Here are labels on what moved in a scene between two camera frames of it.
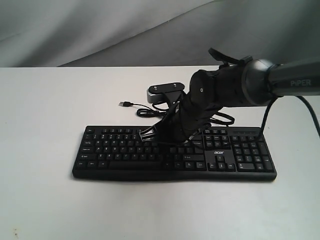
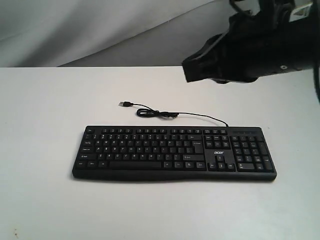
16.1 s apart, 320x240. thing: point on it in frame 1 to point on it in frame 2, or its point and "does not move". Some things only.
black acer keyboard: (117, 153) does not move
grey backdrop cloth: (156, 33) does not move
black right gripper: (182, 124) to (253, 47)
